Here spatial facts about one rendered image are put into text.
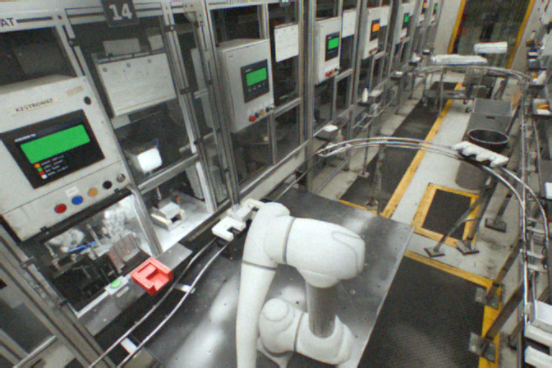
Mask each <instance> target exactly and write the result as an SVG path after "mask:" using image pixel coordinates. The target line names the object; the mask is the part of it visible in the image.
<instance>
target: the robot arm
mask: <svg viewBox="0 0 552 368"><path fill-rule="evenodd" d="M364 257H365V243H364V242H363V241H362V239H361V238H360V237H359V235H357V234H356V233H354V232H353V231H351V230H348V229H346V228H344V227H341V226H339V225H336V224H332V223H326V222H323V221H318V220H314V219H305V218H293V217H290V216H289V211H288V210H287V209H286V208H285V207H283V206H282V205H281V204H276V203H266V204H264V205H263V206H262V207H260V209H259V210H258V212H257V213H256V215H255V217H254V219H253V221H252V223H251V225H250V228H249V231H248V233H247V236H246V242H245V245H244V251H243V259H242V264H241V286H240V294H239V302H238V309H237V368H255V364H256V351H259V352H261V353H262V354H264V355H265V356H267V357H268V358H269V359H270V360H273V361H274V362H276V363H277V364H278V365H279V366H280V368H287V367H288V362H289V361H290V359H291V357H292V355H293V353H294V352H295V351H296V352H299V353H301V354H303V355H305V356H307V357H310V358H313V359H316V360H318V361H324V362H327V363H330V364H340V363H344V362H346V361H348V360H349V359H350V357H351V354H352V348H353V342H354V337H353V336H352V332H351V331H350V330H349V328H348V327H347V326H346V325H345V324H343V323H342V322H341V321H340V319H339V318H338V317H337V315H336V312H337V301H338V285H339V282H340V281H341V280H342V279H350V278H354V277H356V276H357V275H358V274H359V273H361V271H362V269H363V264H364ZM278 264H285V265H291V266H293V267H296V268H297V270H298V271H299V272H300V273H301V275H302V276H303V277H304V279H305V280H306V299H307V311H308V313H306V312H303V311H301V310H299V309H297V308H296V307H295V306H293V305H292V304H291V303H290V302H289V301H286V300H284V299H282V298H273V299H271V300H269V301H267V302H266V303H265V304H264V307H263V309H262V310H261V308H262V306H263V303H264V300H265V296H266V293H267V291H268V289H269V285H270V284H271V281H272V279H273V277H274V274H275V271H277V270H276V269H277V268H278ZM260 312H261V313H260ZM258 325H259V329H260V337H259V339H258V340H257V334H258Z"/></svg>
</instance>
